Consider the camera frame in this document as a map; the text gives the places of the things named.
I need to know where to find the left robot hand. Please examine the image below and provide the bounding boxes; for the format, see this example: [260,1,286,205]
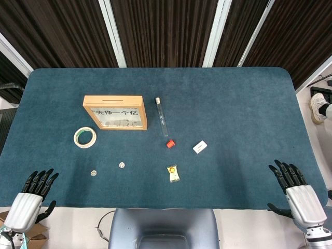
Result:
[4,168,60,233]

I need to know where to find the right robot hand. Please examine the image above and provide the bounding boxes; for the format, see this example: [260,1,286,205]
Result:
[267,159,328,231]

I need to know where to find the pile of silver coins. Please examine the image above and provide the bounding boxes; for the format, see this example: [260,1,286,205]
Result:
[103,118,142,128]

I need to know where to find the cardboard box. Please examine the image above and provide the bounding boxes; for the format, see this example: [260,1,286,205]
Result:
[0,210,49,249]

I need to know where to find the white tape roll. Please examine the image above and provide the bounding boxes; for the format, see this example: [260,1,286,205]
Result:
[73,127,98,149]

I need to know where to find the white sneaker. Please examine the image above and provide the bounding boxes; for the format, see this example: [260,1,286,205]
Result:
[309,93,328,125]

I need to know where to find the person's lower leg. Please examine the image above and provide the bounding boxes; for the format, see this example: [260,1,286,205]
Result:
[318,102,332,117]

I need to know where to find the black floor device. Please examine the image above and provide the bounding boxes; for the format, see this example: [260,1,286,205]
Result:
[310,87,332,104]

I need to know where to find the small white box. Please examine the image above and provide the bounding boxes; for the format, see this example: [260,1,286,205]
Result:
[192,141,208,155]

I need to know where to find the blue felt table cover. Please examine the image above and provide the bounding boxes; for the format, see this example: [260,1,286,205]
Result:
[0,66,329,210]

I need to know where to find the yellow snack packet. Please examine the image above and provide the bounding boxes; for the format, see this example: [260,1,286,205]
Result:
[166,163,181,183]

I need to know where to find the grey chair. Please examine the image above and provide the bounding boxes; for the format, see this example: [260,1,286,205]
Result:
[108,208,220,249]

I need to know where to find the clear glass test tube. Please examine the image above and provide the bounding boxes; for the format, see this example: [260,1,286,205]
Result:
[155,97,169,137]

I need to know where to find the black cable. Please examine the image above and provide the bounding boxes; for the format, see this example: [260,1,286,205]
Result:
[94,210,116,243]

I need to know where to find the grey corrugated hose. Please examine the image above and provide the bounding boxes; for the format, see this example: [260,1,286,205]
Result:
[0,82,24,92]

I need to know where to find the white partition post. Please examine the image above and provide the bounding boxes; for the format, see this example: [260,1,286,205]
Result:
[237,0,275,67]
[98,0,127,68]
[0,32,34,78]
[295,56,332,94]
[202,0,233,68]

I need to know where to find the wooden frame coin bank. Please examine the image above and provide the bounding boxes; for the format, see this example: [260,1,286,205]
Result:
[82,95,148,131]

